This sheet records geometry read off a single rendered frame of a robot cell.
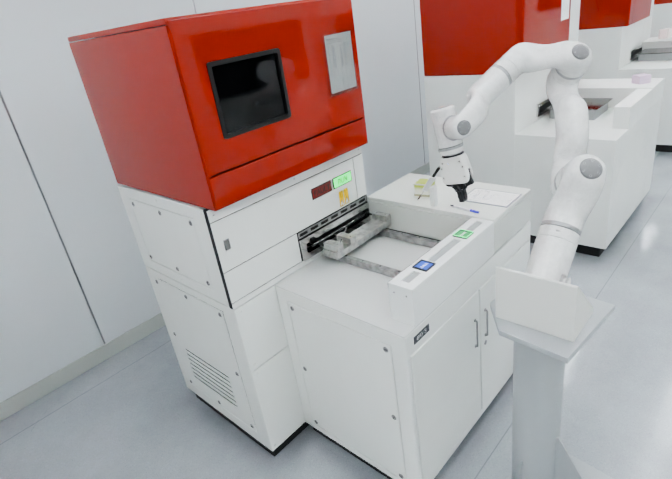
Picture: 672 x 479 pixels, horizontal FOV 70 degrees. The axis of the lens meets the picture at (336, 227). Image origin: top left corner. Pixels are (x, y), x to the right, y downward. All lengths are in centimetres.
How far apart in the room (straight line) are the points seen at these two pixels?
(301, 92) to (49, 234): 177
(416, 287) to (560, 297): 41
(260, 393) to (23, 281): 156
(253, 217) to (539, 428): 123
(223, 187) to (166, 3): 187
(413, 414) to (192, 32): 141
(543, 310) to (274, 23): 125
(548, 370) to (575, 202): 53
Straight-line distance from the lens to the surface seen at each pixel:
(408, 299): 155
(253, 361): 201
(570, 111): 177
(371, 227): 214
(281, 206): 188
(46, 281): 314
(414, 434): 185
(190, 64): 157
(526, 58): 183
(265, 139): 173
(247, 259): 182
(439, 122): 167
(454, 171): 171
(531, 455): 200
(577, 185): 162
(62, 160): 304
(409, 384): 169
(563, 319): 154
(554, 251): 160
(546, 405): 183
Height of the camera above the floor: 178
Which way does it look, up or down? 24 degrees down
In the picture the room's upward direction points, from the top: 9 degrees counter-clockwise
